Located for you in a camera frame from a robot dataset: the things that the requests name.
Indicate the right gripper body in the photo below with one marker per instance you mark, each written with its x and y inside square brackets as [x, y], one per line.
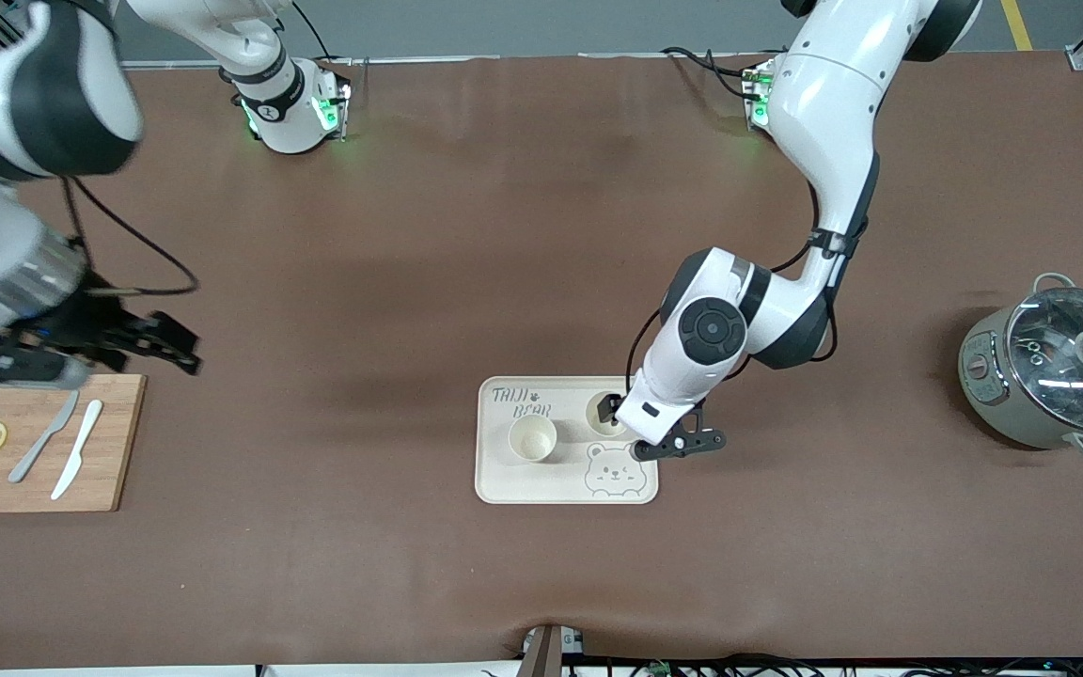
[93, 322]

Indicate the white plastic cup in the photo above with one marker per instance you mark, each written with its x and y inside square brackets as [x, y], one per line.
[532, 439]
[609, 432]

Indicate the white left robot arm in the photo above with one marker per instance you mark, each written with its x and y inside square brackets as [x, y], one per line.
[824, 103]

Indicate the white plastic knife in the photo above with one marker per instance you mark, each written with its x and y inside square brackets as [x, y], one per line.
[81, 442]

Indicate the grey plastic knife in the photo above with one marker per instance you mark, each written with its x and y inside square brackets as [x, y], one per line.
[43, 438]

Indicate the glass pot lid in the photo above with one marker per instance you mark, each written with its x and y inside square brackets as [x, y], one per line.
[1059, 357]

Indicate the wooden cutting board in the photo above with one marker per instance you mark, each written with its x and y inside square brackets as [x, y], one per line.
[118, 451]

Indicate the metal table edge bracket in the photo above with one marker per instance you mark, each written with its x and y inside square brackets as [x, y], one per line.
[541, 653]

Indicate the grey cooking pot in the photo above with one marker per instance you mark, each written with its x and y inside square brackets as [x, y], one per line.
[983, 395]

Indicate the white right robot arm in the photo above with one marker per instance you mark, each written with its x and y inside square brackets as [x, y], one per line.
[34, 85]

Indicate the beige bear print tray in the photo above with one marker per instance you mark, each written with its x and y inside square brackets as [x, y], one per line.
[551, 484]

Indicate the brown table cover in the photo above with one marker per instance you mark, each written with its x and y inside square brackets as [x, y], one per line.
[504, 235]

